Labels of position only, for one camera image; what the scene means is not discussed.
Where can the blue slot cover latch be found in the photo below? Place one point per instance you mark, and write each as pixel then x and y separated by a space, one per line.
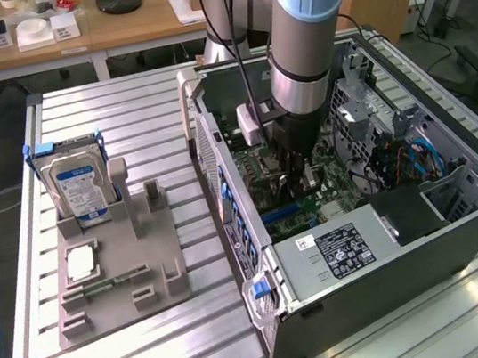
pixel 249 241
pixel 255 257

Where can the grey parts rack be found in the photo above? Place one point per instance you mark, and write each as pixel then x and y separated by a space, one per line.
pixel 142 256

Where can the white paper stack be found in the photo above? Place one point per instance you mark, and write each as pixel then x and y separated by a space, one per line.
pixel 185 13

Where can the hard disk with blue caddy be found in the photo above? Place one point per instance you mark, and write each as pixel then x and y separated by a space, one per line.
pixel 78 189

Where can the silver drive cage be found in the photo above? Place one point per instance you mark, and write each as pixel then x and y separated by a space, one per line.
pixel 460 182

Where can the blue case release latch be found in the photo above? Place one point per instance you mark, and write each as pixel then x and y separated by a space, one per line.
pixel 260 288

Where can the CPU socket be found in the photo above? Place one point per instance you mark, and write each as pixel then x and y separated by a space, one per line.
pixel 263 162

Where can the plain white box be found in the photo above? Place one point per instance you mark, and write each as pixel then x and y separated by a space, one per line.
pixel 64 31

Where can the grey power supply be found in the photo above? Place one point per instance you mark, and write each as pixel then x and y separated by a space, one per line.
pixel 306 268

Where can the blue expansion slot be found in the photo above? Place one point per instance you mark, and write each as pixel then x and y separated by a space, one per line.
pixel 280 213

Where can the beige tape roll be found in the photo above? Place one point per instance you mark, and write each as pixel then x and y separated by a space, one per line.
pixel 10 2

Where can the black drive box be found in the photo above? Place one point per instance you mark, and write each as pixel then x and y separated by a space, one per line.
pixel 410 212

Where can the green RAM stick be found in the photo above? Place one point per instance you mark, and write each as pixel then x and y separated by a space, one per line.
pixel 102 286

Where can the red package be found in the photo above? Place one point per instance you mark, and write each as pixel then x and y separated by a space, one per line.
pixel 65 3

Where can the silver CPU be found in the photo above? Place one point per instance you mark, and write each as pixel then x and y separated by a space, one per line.
pixel 80 261

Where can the dark grey pouch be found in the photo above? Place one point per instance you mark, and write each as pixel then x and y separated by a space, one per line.
pixel 44 6

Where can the tall blue rear latch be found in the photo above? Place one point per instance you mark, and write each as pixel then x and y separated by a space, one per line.
pixel 223 188

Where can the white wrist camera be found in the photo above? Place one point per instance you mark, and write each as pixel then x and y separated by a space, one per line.
pixel 251 125

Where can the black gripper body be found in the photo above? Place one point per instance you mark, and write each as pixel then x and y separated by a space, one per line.
pixel 297 134

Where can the open black PC case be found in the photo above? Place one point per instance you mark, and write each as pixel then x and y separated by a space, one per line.
pixel 374 303

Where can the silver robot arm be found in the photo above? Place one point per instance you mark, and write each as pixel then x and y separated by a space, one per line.
pixel 305 20

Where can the perforated metal disk bay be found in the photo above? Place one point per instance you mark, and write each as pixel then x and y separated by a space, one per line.
pixel 355 116

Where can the green motherboard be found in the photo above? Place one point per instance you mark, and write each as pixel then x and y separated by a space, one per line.
pixel 291 225

